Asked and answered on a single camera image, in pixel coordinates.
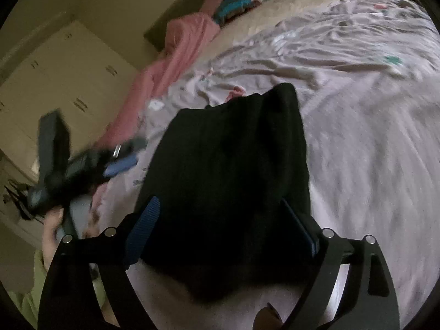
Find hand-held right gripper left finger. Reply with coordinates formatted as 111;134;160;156
37;196;161;330

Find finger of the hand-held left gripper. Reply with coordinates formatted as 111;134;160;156
99;137;149;160
103;156;137;177

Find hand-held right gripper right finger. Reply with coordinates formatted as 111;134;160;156
280;197;401;330

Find black sweater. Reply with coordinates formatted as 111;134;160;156
133;82;314;313

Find striped folded clothes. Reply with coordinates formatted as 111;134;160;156
212;0;262;25

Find person's left hand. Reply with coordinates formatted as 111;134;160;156
42;207;101;260

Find dark tangled objects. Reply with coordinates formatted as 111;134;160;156
2;175;42;221

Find cream wardrobe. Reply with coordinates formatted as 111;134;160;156
0;20;139;187

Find pink blanket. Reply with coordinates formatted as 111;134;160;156
91;0;243;214

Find grey-green headboard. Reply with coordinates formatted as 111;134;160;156
144;0;306;53

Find pale printed duvet cover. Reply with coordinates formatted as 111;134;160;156
93;0;440;330

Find beige bed sheet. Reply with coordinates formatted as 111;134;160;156
212;0;373;49

